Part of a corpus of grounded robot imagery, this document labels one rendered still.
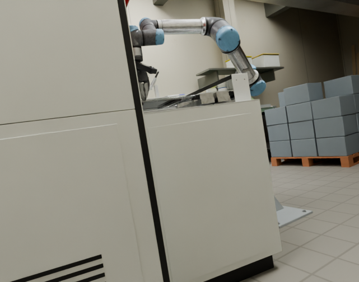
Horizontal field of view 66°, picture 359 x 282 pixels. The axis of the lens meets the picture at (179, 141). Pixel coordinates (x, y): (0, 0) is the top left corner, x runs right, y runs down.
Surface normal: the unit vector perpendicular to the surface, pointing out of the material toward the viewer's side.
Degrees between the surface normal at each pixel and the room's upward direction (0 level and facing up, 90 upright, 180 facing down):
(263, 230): 90
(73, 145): 90
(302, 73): 90
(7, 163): 90
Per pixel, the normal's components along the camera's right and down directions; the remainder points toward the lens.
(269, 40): 0.51, -0.05
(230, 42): 0.21, 0.60
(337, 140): -0.83, 0.14
